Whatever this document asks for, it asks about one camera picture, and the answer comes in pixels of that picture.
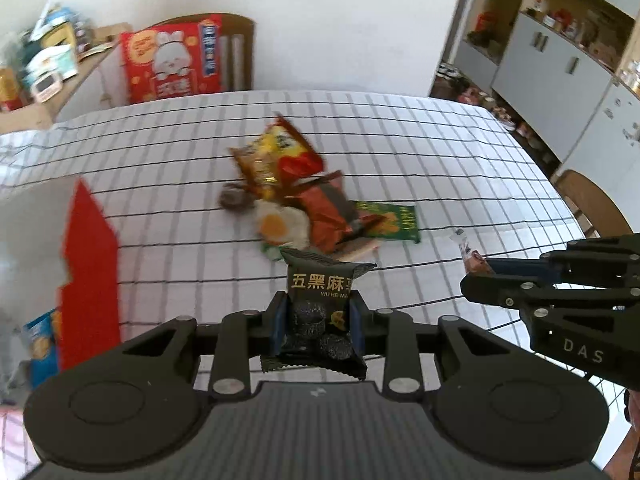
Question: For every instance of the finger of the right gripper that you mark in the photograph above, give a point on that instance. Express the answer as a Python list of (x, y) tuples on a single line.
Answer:
[(526, 269), (498, 290)]

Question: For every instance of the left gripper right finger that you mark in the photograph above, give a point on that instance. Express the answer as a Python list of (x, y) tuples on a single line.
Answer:
[(369, 329)]

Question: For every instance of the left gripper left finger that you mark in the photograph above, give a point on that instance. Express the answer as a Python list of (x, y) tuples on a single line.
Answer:
[(266, 328)]

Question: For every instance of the black sesame snack packet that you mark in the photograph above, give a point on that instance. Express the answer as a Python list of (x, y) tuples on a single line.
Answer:
[(317, 317)]

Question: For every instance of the beige sausage stick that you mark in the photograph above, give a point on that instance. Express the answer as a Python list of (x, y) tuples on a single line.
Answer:
[(357, 250)]

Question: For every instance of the egg picture snack packet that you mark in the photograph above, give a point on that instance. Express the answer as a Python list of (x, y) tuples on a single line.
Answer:
[(280, 227)]

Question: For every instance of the green snack packet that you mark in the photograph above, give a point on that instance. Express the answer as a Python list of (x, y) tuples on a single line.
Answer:
[(393, 221)]

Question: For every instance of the dark red snack packet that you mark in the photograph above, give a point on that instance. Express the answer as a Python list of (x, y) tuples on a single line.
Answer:
[(334, 219)]

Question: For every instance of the red yellow chip bag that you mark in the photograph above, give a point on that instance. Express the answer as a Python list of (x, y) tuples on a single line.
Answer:
[(276, 160)]

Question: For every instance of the blue snack packet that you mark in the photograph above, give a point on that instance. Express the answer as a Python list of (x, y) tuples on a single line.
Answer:
[(44, 334)]

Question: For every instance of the wooden chair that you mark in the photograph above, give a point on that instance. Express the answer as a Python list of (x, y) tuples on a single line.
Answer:
[(595, 212), (236, 43)]

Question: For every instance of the small brown candy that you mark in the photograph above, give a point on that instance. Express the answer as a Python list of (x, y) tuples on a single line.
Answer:
[(236, 197)]

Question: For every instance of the checkered white tablecloth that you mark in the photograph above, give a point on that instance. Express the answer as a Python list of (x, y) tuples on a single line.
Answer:
[(157, 170)]

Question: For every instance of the shoes on floor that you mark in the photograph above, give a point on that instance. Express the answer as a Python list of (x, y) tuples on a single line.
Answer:
[(450, 84)]

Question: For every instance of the red and white cardboard box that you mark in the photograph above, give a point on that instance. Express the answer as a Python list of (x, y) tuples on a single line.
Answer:
[(67, 253)]

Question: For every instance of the grey white wardrobe cabinet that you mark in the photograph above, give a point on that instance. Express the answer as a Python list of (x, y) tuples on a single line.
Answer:
[(569, 68)]

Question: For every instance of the red rabbit cushion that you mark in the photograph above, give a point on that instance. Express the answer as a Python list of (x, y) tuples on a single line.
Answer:
[(173, 60)]

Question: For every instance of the wooden side cabinet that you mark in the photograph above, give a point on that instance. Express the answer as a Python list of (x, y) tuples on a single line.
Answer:
[(100, 84)]

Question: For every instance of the white digital timer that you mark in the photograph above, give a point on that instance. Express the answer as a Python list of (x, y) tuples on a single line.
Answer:
[(46, 87)]

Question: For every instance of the tissue pack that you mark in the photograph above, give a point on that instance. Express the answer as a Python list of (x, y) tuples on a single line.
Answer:
[(58, 59)]

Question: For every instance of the orange drink bottle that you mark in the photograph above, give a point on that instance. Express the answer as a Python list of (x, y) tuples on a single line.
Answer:
[(10, 90)]

